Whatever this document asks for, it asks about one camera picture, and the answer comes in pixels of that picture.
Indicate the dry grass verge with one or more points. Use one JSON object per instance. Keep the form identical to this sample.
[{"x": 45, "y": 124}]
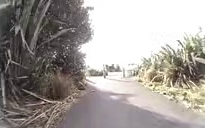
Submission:
[{"x": 186, "y": 95}]

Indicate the pole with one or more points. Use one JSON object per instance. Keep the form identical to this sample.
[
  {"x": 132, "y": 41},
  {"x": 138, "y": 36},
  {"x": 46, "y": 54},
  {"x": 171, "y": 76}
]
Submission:
[{"x": 104, "y": 71}]

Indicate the pale building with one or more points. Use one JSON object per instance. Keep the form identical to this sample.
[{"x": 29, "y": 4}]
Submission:
[{"x": 130, "y": 70}]

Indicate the thicket of tall trees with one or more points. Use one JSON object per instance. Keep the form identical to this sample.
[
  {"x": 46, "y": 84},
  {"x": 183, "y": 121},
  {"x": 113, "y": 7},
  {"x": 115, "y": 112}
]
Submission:
[{"x": 46, "y": 43}]

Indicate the tall leafy plants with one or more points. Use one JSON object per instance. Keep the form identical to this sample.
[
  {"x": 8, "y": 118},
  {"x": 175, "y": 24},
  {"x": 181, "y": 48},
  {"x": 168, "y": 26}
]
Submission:
[{"x": 176, "y": 65}]

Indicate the dry fallen stalks and leaves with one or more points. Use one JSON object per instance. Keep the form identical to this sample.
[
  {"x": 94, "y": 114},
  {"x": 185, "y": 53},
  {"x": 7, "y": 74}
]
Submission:
[{"x": 40, "y": 111}]

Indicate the grey asphalt road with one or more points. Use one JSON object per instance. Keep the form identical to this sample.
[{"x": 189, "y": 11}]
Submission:
[{"x": 123, "y": 110}]

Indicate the distant trees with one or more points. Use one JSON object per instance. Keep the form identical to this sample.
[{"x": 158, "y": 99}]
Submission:
[{"x": 105, "y": 70}]

